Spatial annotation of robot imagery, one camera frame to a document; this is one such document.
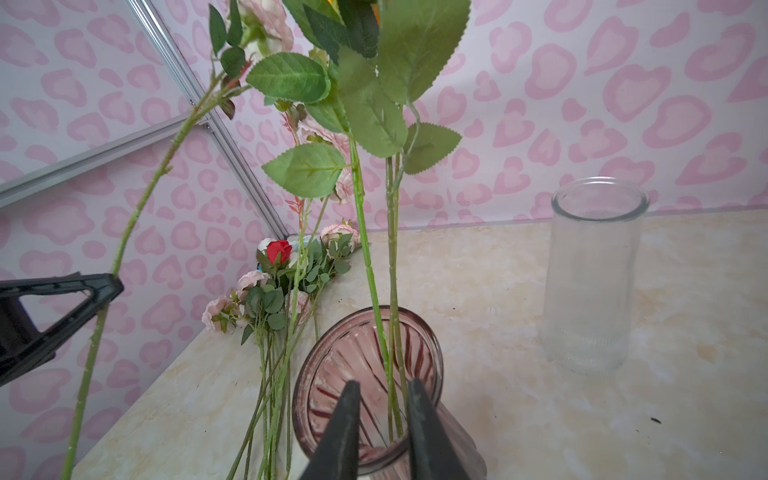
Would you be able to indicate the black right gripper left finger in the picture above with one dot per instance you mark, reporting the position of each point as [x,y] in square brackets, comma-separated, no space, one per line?
[337,454]

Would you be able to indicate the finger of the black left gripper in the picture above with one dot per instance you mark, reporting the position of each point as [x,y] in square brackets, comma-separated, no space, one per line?
[27,344]

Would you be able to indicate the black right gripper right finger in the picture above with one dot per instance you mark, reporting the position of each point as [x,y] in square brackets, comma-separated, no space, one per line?
[432,456]

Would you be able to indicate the pink ribbed glass vase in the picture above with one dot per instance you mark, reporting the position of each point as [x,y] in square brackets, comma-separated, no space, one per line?
[350,351]

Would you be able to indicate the orange artificial rose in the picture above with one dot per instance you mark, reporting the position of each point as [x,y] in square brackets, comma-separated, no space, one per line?
[299,43]

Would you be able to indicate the clear frosted glass vase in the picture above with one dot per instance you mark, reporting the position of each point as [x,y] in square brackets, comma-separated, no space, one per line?
[595,236]

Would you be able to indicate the pale pink carnation spray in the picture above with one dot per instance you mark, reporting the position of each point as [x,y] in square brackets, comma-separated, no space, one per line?
[253,311]

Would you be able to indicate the pink rosebud spray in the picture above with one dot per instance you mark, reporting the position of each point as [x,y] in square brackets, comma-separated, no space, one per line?
[312,258]

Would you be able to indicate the red rose in bunch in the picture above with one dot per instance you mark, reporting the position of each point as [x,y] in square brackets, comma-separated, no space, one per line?
[277,251]

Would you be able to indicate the aluminium frame left diagonal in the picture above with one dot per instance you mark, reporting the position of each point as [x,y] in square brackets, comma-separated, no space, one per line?
[36,182]

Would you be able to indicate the aluminium frame left post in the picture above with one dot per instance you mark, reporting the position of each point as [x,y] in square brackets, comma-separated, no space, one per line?
[159,35]

